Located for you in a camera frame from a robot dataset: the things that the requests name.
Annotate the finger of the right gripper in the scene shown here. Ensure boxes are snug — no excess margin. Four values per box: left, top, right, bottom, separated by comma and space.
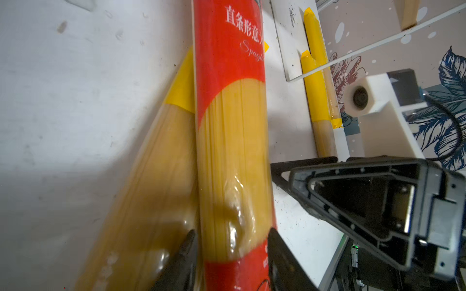
271, 157, 419, 271

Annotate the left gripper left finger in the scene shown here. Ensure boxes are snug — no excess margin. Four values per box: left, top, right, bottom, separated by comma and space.
150, 229, 199, 291

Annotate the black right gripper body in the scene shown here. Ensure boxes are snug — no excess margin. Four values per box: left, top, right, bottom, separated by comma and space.
410, 160, 466, 280

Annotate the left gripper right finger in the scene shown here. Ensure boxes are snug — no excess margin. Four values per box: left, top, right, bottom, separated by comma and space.
268, 227, 318, 291

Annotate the yellow spaghetti bag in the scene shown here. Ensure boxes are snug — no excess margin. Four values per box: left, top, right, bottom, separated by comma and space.
75, 51, 199, 291
303, 8, 343, 129
304, 71, 337, 158

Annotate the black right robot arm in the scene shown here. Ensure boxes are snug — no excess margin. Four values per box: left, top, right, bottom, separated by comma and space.
271, 156, 466, 291

